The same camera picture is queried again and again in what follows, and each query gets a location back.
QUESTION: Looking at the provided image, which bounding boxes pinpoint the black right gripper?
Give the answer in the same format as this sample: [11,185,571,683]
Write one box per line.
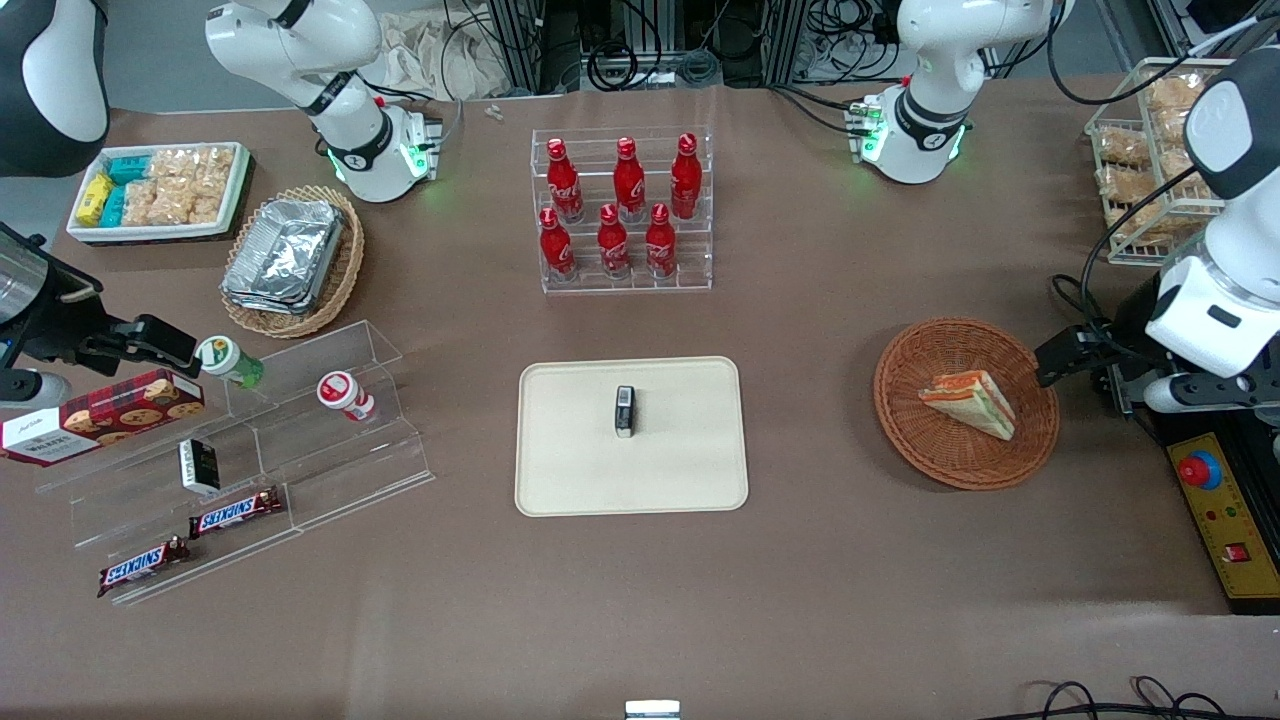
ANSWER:
[0,225,201,374]

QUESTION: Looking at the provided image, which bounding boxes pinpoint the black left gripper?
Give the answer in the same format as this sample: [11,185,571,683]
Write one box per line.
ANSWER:
[1035,285,1167,389]

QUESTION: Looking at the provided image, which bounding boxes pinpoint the triangular sandwich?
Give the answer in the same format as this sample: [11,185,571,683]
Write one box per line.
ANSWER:
[918,369,1018,443]

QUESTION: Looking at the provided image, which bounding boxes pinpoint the white rectangular snack tray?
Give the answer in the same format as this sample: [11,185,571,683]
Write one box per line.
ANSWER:
[66,141,254,247]

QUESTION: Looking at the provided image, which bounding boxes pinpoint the brown round wicker basket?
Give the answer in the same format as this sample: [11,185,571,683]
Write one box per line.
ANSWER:
[873,317,1062,492]

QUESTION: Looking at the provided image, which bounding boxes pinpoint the light oval wicker basket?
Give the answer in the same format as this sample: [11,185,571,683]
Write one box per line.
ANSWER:
[219,184,367,340]

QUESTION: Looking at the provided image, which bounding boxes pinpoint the beige plastic tray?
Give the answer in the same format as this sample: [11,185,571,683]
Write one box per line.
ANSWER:
[514,356,750,518]

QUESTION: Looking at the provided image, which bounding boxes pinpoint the dark grey power box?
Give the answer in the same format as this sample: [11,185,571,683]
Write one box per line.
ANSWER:
[1104,364,1153,418]

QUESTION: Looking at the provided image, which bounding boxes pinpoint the red tartan cookie box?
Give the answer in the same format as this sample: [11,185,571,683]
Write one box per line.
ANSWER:
[0,368,207,469]

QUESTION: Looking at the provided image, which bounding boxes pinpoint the green cap drink bottle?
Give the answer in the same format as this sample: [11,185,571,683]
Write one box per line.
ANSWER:
[196,335,267,391]

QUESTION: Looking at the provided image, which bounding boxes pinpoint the bagged bread pastry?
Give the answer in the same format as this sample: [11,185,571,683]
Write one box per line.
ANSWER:
[1108,198,1206,248]
[1146,74,1209,143]
[1098,165,1163,208]
[1094,127,1153,168]

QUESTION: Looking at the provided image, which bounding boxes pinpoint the small black white box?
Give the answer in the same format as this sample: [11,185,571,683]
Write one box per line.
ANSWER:
[178,438,222,496]

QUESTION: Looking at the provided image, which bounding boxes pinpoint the clear bag of rice crackers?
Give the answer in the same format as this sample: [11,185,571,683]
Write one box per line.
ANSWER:
[122,180,227,228]
[150,146,237,188]

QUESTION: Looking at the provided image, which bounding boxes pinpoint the yellow snack packet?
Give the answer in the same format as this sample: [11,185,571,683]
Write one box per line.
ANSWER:
[76,173,115,229]

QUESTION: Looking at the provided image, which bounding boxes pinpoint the stacked aluminium foil trays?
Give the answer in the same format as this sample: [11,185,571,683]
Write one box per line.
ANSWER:
[221,197,347,317]

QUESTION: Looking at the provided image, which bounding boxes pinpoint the brown snickers bar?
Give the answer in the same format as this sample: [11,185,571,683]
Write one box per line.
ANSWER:
[188,486,285,541]
[96,536,192,599]

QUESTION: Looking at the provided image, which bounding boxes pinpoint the red cap drink bottle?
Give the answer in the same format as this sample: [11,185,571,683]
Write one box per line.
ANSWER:
[316,370,378,423]

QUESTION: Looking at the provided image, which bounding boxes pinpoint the yellow emergency stop box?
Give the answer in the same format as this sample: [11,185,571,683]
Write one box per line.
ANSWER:
[1165,431,1280,615]

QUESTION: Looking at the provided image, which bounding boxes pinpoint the clear acrylic stepped shelf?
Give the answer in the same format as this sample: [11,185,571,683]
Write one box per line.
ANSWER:
[35,320,437,608]

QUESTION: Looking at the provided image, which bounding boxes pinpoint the clear acrylic bottle rack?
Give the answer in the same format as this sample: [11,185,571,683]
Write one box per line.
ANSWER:
[530,125,715,295]

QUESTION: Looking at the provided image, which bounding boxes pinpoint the crumpled beige cloth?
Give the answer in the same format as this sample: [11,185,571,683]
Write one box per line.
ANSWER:
[374,8,513,102]

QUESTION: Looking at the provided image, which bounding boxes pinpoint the red cola bottle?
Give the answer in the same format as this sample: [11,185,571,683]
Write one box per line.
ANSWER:
[538,206,579,284]
[612,136,647,224]
[644,202,679,280]
[670,132,704,222]
[545,138,585,224]
[597,203,632,280]

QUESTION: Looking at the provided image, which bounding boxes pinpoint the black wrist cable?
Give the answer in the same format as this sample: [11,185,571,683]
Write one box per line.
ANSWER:
[1050,165,1203,346]

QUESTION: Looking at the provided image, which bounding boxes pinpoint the white wire basket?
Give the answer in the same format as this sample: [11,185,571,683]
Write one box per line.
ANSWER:
[1084,56,1280,267]

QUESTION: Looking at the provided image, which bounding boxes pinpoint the black floor cables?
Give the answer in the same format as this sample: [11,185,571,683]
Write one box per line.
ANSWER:
[998,676,1280,720]

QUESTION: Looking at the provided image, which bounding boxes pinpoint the aluminium frame with cables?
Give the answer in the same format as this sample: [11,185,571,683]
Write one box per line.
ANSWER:
[488,0,903,95]

